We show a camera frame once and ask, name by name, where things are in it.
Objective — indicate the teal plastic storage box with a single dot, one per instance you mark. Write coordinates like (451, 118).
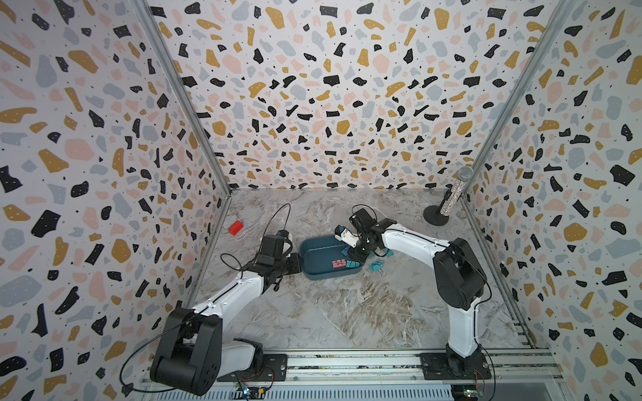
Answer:
(319, 252)

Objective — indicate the glitter microphone on black stand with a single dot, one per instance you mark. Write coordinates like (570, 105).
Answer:
(440, 215)

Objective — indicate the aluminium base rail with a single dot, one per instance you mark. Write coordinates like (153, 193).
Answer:
(511, 374)

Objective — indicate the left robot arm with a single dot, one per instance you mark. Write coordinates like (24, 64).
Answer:
(192, 355)

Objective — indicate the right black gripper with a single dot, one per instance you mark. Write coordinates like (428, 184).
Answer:
(359, 257)

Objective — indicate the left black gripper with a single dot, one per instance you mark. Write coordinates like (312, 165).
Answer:
(296, 266)

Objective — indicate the red small block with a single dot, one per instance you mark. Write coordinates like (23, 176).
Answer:
(235, 228)

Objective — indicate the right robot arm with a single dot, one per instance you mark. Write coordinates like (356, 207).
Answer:
(460, 279)

